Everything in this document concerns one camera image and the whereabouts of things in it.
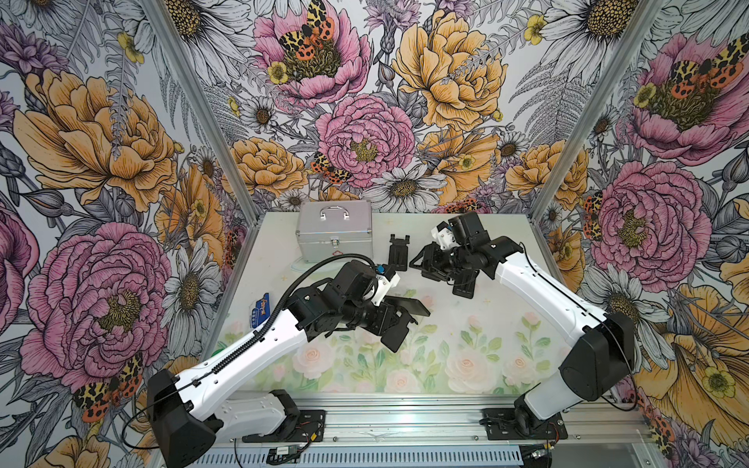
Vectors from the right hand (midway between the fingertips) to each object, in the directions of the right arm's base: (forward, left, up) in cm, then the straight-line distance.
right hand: (416, 272), depth 79 cm
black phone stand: (-3, -3, +9) cm, 10 cm away
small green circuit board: (-37, +34, -21) cm, 54 cm away
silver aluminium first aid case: (+26, +27, -8) cm, 38 cm away
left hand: (-15, +7, -1) cm, 17 cm away
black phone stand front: (+18, +4, -14) cm, 23 cm away
